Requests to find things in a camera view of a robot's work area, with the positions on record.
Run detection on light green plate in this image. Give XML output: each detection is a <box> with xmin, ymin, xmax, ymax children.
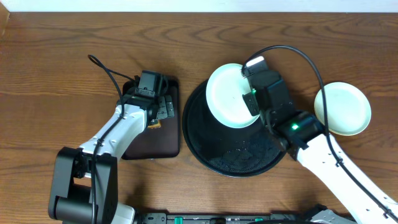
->
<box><xmin>324</xmin><ymin>82</ymin><xmax>372</xmax><ymax>136</ymax></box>

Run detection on green yellow sponge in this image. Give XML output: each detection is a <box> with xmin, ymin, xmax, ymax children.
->
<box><xmin>148</xmin><ymin>119</ymin><xmax>161</xmax><ymax>129</ymax></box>

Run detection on large round black tray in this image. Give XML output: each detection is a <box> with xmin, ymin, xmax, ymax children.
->
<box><xmin>182</xmin><ymin>82</ymin><xmax>285</xmax><ymax>177</ymax></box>

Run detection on small dark rectangular tray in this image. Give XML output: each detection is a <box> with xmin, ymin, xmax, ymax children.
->
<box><xmin>122</xmin><ymin>77</ymin><xmax>180</xmax><ymax>160</ymax></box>

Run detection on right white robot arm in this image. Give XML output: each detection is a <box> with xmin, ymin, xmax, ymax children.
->
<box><xmin>242</xmin><ymin>68</ymin><xmax>397</xmax><ymax>223</ymax></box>

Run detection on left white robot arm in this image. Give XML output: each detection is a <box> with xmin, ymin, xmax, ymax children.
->
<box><xmin>48</xmin><ymin>94</ymin><xmax>178</xmax><ymax>223</ymax></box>

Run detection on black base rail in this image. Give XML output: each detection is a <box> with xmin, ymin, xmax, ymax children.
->
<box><xmin>133</xmin><ymin>211</ymin><xmax>355</xmax><ymax>224</ymax></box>

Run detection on light blue plate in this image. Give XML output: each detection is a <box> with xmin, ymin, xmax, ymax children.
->
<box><xmin>206</xmin><ymin>63</ymin><xmax>258</xmax><ymax>129</ymax></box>

